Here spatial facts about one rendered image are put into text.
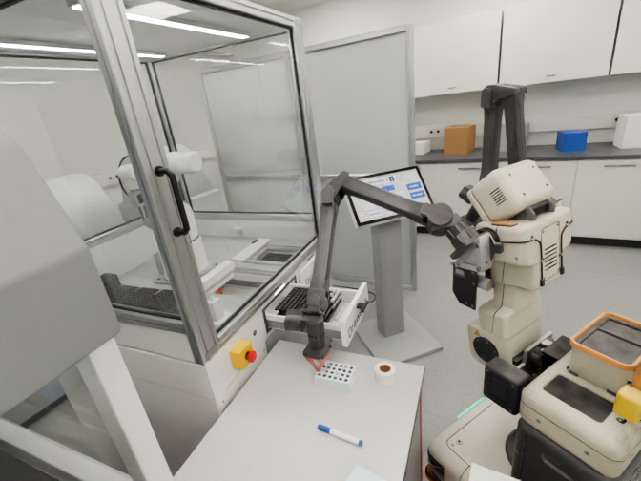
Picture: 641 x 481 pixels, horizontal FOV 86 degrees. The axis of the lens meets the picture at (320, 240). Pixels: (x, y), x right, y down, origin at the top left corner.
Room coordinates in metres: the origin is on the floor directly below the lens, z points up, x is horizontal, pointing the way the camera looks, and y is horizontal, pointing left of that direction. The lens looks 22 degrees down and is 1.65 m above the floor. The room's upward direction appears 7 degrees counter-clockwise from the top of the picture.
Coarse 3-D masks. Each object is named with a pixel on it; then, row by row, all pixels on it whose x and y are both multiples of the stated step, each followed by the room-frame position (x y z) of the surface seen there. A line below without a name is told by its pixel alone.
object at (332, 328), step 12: (288, 288) 1.36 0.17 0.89; (336, 288) 1.30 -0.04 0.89; (276, 300) 1.27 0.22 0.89; (348, 300) 1.27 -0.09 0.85; (276, 312) 1.25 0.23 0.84; (336, 312) 1.20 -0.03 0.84; (276, 324) 1.14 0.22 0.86; (324, 324) 1.05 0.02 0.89; (336, 324) 1.04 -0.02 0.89; (336, 336) 1.03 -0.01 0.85
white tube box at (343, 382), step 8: (328, 368) 0.94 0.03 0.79; (336, 368) 0.93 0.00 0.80; (344, 368) 0.92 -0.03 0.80; (352, 368) 0.93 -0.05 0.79; (320, 376) 0.90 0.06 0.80; (328, 376) 0.90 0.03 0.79; (336, 376) 0.89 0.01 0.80; (344, 376) 0.89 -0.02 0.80; (352, 376) 0.89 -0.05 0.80; (320, 384) 0.90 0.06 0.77; (328, 384) 0.88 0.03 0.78; (336, 384) 0.87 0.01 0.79; (344, 384) 0.86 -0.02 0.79; (352, 384) 0.88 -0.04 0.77
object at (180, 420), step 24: (288, 336) 1.28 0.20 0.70; (144, 384) 1.00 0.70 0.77; (240, 384) 0.96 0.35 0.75; (144, 408) 1.03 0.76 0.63; (168, 408) 0.96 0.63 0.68; (192, 408) 0.91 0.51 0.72; (216, 408) 0.86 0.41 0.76; (168, 432) 0.99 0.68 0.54; (192, 432) 0.93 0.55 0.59; (168, 456) 1.02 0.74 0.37
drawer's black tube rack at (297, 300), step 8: (296, 288) 1.33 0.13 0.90; (304, 288) 1.32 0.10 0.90; (288, 296) 1.28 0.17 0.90; (296, 296) 1.27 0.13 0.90; (304, 296) 1.26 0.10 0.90; (280, 304) 1.22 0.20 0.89; (288, 304) 1.21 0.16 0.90; (296, 304) 1.20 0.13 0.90; (304, 304) 1.19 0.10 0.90; (280, 312) 1.19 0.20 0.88; (328, 320) 1.11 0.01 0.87
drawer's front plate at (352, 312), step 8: (360, 288) 1.21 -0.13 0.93; (360, 296) 1.17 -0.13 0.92; (352, 304) 1.10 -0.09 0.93; (352, 312) 1.08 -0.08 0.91; (344, 320) 1.01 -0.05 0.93; (352, 320) 1.07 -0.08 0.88; (360, 320) 1.15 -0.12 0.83; (344, 328) 1.00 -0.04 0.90; (344, 336) 1.00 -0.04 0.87; (352, 336) 1.06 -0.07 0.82; (344, 344) 1.00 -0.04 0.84
